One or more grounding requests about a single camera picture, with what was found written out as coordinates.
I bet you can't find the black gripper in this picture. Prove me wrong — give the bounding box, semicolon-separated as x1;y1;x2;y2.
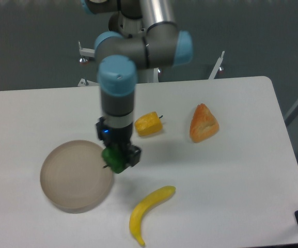
96;116;142;168

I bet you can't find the green bell pepper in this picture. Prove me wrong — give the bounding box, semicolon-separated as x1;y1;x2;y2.
101;147;126;174

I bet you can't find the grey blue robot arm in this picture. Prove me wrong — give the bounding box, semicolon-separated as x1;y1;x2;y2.
82;1;193;174

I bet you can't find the yellow bell pepper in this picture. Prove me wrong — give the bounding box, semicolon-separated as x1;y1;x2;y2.
134;112;163;136

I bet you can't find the beige round plate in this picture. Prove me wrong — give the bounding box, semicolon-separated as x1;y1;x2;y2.
40;140;114;214

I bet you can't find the yellow banana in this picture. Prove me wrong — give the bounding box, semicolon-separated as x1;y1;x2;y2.
129;185;176;247

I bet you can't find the orange triangular bread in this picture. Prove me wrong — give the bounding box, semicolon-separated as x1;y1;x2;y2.
189;103;219;143

